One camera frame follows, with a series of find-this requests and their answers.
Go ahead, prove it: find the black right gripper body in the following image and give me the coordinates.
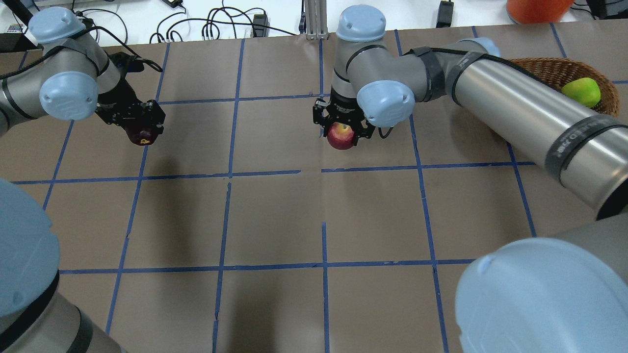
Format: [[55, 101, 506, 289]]
[[318, 89, 364, 130]]

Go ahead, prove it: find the aluminium frame post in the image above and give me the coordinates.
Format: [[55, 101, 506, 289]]
[[300, 0, 328, 40]]

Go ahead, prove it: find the orange bucket with lid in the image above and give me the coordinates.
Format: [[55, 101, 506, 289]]
[[505, 0, 574, 24]]

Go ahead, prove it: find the black power adapter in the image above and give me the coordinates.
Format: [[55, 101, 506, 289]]
[[435, 0, 454, 28]]

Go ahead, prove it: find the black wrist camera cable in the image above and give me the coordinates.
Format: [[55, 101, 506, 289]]
[[0, 17, 163, 81]]

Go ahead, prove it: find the dark red apple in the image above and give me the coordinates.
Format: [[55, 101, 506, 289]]
[[125, 126, 160, 147]]

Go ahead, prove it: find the red yellow apple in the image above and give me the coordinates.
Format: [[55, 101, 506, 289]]
[[327, 122, 355, 150]]

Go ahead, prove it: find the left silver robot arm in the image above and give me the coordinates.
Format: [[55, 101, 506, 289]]
[[0, 7, 166, 147]]

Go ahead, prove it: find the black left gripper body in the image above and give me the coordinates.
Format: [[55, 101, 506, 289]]
[[96, 77, 151, 128]]

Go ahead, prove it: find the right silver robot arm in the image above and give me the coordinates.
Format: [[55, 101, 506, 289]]
[[313, 5, 628, 353]]

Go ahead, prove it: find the woven wicker basket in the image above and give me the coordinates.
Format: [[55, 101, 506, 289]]
[[511, 57, 620, 118]]

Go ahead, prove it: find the green apple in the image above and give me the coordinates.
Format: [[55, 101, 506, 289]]
[[561, 77, 602, 109]]

